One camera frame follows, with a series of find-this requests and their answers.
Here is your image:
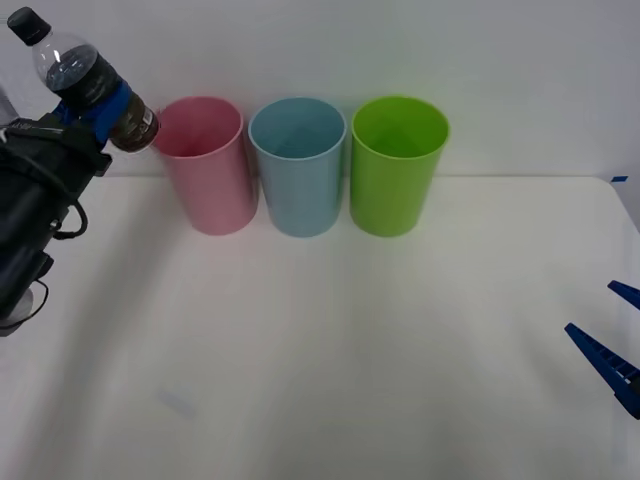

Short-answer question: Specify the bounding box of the pink plastic bin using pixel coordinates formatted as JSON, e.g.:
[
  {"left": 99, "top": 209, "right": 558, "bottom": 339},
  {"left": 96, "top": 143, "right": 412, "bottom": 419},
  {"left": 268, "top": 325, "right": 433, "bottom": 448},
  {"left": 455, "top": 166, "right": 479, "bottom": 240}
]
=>
[{"left": 152, "top": 95, "right": 260, "bottom": 236}]

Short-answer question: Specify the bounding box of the pale blue plastic bin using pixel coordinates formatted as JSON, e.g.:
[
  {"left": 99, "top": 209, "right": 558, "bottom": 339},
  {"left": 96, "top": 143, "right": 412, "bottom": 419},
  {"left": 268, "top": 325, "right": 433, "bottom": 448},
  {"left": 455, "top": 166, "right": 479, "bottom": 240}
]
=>
[{"left": 247, "top": 96, "right": 348, "bottom": 238}]

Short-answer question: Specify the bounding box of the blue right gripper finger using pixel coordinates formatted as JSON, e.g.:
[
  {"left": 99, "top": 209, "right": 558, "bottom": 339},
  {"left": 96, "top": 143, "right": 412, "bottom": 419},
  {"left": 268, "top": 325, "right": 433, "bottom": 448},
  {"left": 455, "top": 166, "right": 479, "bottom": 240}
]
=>
[
  {"left": 564, "top": 322, "right": 640, "bottom": 421},
  {"left": 606, "top": 280, "right": 640, "bottom": 309}
]

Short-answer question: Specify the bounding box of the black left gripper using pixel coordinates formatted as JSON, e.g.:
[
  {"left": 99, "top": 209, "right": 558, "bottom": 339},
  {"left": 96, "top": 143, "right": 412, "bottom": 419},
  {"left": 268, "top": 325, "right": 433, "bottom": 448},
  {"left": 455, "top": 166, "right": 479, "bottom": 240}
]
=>
[{"left": 37, "top": 81, "right": 135, "bottom": 178}]

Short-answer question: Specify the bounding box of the green plastic bin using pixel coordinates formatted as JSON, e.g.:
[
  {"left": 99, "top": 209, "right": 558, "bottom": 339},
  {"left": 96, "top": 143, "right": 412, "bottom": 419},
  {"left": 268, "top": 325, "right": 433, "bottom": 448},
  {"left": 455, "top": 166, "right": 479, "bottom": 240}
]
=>
[{"left": 349, "top": 95, "right": 451, "bottom": 238}]

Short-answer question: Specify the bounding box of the dark drink plastic bottle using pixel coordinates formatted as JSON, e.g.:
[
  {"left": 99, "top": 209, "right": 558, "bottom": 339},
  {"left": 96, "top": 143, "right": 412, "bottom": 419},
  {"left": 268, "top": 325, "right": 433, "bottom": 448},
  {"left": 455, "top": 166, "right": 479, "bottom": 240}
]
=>
[{"left": 6, "top": 6, "right": 162, "bottom": 155}]

